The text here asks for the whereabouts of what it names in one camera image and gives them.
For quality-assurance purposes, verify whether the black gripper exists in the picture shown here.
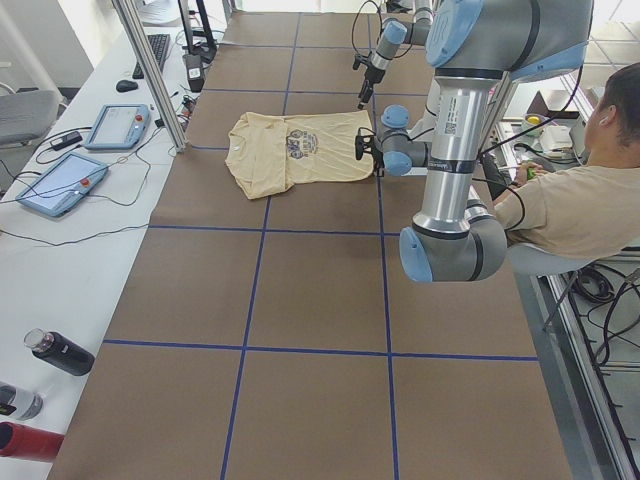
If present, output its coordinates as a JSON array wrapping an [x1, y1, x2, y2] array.
[[354, 127, 384, 175], [352, 52, 385, 110]]

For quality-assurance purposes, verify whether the cream long-sleeve graphic shirt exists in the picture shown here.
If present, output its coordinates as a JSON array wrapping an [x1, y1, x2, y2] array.
[[225, 111, 373, 200]]

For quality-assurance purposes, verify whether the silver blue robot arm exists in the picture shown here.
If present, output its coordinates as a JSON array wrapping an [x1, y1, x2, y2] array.
[[354, 1, 593, 282], [352, 1, 435, 110]]

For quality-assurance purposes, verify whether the white chair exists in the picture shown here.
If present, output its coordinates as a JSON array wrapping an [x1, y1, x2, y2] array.
[[507, 243, 596, 330]]

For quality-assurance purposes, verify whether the black keyboard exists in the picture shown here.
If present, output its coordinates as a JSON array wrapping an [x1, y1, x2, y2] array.
[[132, 33, 172, 80]]

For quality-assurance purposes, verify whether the person in beige shirt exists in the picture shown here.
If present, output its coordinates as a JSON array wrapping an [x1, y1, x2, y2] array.
[[494, 63, 639, 260]]

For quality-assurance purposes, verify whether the black computer mouse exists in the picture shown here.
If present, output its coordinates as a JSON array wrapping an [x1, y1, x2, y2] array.
[[115, 79, 138, 93]]

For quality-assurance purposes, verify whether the far blue teach pendant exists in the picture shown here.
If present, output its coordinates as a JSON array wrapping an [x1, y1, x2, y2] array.
[[83, 104, 150, 151]]

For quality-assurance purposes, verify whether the blue teach pendant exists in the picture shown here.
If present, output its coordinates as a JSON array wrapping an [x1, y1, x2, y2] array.
[[83, 104, 150, 151], [15, 152, 109, 218]]

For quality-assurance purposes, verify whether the near blue teach pendant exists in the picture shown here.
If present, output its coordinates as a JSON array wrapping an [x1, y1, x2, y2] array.
[[15, 152, 109, 218]]

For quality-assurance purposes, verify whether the black water bottle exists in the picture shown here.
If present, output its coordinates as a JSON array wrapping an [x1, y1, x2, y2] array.
[[23, 328, 95, 376]]

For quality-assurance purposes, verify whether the red water bottle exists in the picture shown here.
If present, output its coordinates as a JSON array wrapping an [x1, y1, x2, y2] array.
[[1, 422, 65, 462]]

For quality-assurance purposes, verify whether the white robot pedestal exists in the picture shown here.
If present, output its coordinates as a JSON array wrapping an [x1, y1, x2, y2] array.
[[408, 78, 441, 146]]

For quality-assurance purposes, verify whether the aluminium frame post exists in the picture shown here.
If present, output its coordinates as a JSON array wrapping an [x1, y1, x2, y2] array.
[[112, 0, 187, 153]]

